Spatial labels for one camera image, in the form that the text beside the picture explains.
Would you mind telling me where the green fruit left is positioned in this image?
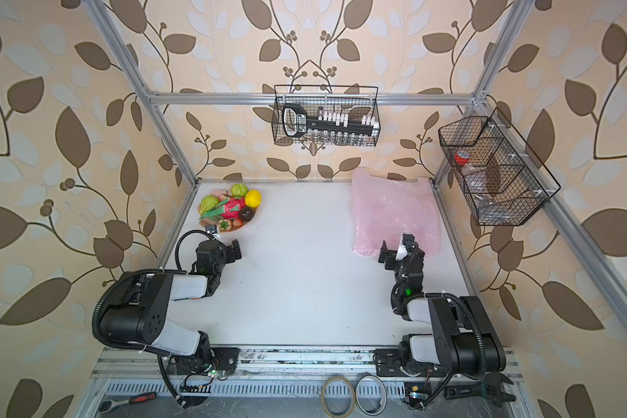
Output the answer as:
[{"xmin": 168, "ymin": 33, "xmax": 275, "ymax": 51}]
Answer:
[{"xmin": 198, "ymin": 195, "xmax": 219, "ymax": 215}]

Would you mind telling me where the red handled ratchet wrench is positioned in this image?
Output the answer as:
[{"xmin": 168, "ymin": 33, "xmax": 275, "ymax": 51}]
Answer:
[{"xmin": 98, "ymin": 392, "xmax": 157, "ymax": 414}]

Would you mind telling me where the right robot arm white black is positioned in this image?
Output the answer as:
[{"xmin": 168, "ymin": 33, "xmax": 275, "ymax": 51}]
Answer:
[{"xmin": 378, "ymin": 233, "xmax": 506, "ymax": 380}]

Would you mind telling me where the black socket tool set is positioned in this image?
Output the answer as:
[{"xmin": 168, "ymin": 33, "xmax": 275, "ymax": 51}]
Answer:
[{"xmin": 280, "ymin": 104, "xmax": 381, "ymax": 138}]

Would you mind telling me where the tape roll left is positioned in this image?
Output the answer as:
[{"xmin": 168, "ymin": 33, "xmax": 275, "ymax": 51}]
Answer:
[{"xmin": 320, "ymin": 376, "xmax": 356, "ymax": 418}]

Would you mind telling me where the red dragon fruit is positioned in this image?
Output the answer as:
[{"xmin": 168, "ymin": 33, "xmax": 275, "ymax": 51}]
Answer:
[{"xmin": 200, "ymin": 198, "xmax": 246, "ymax": 220}]

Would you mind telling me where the tape roll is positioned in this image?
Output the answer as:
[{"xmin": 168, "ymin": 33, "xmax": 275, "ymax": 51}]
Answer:
[
  {"xmin": 320, "ymin": 376, "xmax": 356, "ymax": 418},
  {"xmin": 355, "ymin": 374, "xmax": 388, "ymax": 417}
]

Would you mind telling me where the aluminium frame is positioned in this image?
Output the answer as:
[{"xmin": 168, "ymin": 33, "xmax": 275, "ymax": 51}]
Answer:
[{"xmin": 84, "ymin": 1, "xmax": 627, "ymax": 332}]

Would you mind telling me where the yellow lemon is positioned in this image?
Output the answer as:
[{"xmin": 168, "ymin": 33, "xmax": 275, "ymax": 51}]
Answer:
[{"xmin": 244, "ymin": 190, "xmax": 262, "ymax": 209}]

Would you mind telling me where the black wire basket right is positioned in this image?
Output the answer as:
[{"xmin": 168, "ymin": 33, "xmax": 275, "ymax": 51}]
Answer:
[{"xmin": 438, "ymin": 109, "xmax": 561, "ymax": 226}]

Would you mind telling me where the black wire basket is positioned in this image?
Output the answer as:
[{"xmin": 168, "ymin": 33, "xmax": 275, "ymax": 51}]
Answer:
[
  {"xmin": 438, "ymin": 109, "xmax": 561, "ymax": 226},
  {"xmin": 271, "ymin": 84, "xmax": 381, "ymax": 147}
]

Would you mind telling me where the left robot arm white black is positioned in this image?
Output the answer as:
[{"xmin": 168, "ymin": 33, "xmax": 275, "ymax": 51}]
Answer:
[{"xmin": 92, "ymin": 226, "xmax": 242, "ymax": 376}]

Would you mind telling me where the tape roll right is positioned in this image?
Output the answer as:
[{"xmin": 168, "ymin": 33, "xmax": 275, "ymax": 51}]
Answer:
[{"xmin": 355, "ymin": 374, "xmax": 388, "ymax": 417}]

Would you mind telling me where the pink plastic bag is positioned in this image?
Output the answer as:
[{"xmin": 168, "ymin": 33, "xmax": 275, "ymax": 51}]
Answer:
[{"xmin": 351, "ymin": 168, "xmax": 441, "ymax": 257}]

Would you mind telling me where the dark purple fruit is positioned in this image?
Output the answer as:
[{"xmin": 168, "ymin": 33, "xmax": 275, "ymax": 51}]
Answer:
[{"xmin": 239, "ymin": 207, "xmax": 255, "ymax": 222}]

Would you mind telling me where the pink fruit plate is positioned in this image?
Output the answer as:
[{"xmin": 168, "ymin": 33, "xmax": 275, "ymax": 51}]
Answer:
[{"xmin": 198, "ymin": 185, "xmax": 262, "ymax": 233}]

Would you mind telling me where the green wrinkled fruit back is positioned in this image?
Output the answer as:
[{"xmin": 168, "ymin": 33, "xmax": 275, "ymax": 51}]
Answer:
[{"xmin": 231, "ymin": 183, "xmax": 249, "ymax": 199}]

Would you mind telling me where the red capped plastic bottle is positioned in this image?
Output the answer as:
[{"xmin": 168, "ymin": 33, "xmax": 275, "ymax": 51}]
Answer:
[{"xmin": 454, "ymin": 150, "xmax": 493, "ymax": 195}]

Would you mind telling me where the black wire basket centre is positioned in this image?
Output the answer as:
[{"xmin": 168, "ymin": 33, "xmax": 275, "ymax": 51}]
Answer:
[{"xmin": 271, "ymin": 84, "xmax": 381, "ymax": 147}]

